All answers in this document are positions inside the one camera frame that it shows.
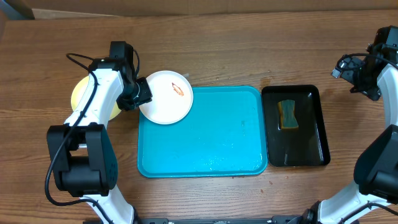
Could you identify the yellow plate with sauce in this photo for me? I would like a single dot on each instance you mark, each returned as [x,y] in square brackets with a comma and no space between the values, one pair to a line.
[78,92]

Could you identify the green yellow sponge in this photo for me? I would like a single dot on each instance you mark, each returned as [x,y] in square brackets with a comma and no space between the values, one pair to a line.
[287,119]

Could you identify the black plastic tray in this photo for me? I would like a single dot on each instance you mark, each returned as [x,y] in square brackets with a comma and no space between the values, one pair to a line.
[305,146]

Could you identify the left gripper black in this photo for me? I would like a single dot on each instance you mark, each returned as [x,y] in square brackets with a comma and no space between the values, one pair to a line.
[147,97]

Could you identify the white plate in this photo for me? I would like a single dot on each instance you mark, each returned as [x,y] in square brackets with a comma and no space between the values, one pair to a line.
[172,97]

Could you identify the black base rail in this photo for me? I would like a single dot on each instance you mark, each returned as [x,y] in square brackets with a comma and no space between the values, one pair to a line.
[278,219]

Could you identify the teal plastic tray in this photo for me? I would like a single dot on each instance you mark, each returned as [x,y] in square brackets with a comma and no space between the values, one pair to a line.
[222,135]

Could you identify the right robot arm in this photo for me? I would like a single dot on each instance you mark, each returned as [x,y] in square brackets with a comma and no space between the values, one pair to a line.
[375,173]

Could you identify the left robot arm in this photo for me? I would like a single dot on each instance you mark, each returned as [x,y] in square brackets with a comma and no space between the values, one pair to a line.
[83,167]

